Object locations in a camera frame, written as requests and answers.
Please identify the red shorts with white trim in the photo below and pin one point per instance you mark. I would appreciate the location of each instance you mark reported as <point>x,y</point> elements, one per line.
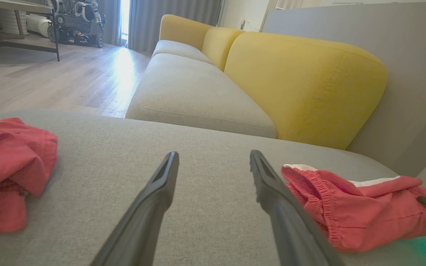
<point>368,214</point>

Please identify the yellow sofa end back cushion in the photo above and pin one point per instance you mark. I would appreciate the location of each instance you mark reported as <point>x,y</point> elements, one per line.
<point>183,31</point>

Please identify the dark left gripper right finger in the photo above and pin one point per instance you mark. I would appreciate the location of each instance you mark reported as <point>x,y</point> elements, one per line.
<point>290,229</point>

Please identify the wide grey curtain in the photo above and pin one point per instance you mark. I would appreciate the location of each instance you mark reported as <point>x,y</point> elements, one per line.
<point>172,22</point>

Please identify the table with black metal legs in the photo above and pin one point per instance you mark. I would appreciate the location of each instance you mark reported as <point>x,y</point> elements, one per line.
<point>13,5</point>

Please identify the narrow yellow sofa back cushion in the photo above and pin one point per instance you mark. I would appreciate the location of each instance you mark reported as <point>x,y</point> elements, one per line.
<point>218,46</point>

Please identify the black wheeled robot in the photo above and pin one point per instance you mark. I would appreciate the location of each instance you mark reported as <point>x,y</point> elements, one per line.
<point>76,22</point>

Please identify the red jersey with white sleeves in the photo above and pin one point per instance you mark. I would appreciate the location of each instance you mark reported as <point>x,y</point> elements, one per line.
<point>9,159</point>

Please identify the white wall socket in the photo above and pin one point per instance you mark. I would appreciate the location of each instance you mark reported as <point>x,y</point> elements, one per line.
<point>242,24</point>

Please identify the large yellow sofa back cushion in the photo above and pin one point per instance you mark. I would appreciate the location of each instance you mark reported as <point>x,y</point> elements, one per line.
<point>301,85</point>

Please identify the small grey sofa seat cushion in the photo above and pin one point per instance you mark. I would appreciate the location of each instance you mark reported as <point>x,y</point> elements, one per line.
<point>178,48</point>

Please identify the narrow grey curtain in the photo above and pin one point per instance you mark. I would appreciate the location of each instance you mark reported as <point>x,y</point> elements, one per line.
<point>109,18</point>

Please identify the grey sofa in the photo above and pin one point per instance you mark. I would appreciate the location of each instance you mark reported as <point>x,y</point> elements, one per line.
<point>205,229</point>

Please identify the large grey sofa seat cushion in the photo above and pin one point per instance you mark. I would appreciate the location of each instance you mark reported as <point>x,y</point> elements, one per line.
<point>190,96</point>

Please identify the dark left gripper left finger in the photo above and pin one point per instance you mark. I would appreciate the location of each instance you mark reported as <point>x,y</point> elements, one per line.
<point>154,199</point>

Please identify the white cylinder appliance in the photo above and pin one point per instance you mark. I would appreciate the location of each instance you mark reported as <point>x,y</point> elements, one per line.
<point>39,25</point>

